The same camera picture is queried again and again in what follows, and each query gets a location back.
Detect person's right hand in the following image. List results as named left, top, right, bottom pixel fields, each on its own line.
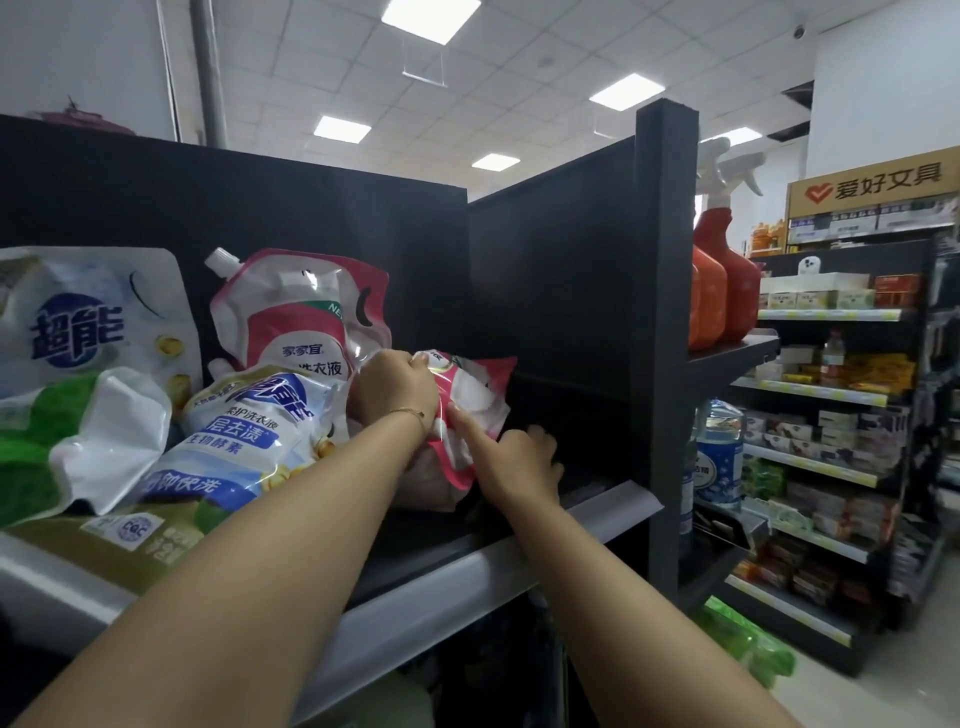
left=446, top=404, right=565, bottom=515

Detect person's left hand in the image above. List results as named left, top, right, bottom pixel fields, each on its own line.
left=348, top=348, right=444, bottom=451

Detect white blue Chaoneng pouch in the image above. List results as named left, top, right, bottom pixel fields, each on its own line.
left=138, top=359, right=354, bottom=519

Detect dark metal shelf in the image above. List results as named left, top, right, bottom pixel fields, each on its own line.
left=0, top=98, right=781, bottom=728

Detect group of Chaoneng floral pouches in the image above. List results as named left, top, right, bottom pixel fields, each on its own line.
left=0, top=245, right=226, bottom=598

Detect person's left forearm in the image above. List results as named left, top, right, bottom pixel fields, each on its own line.
left=14, top=416, right=433, bottom=728

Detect person's right forearm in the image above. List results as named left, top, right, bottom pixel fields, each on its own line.
left=509, top=494, right=804, bottom=728

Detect blue boxed bottle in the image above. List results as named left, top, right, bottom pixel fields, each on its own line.
left=693, top=399, right=745, bottom=513

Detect red spray bottle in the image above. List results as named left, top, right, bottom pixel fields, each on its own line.
left=693, top=137, right=766, bottom=348
left=688, top=243, right=730, bottom=354

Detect green bagged goods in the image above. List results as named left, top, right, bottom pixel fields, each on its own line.
left=693, top=596, right=798, bottom=690

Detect rows of boxed stationery goods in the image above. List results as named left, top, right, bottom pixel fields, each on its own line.
left=731, top=202, right=946, bottom=609

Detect grey vertical pole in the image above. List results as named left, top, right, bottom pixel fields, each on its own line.
left=188, top=0, right=229, bottom=150

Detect pink bagged item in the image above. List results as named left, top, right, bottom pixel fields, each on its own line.
left=37, top=95, right=136, bottom=136

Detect black stationery shelving unit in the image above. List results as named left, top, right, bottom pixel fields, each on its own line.
left=723, top=146, right=960, bottom=680

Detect yellow header sign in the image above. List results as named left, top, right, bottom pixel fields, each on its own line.
left=785, top=147, right=960, bottom=226

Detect thin chain bracelet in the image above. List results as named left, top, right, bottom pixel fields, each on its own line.
left=382, top=407, right=429, bottom=444

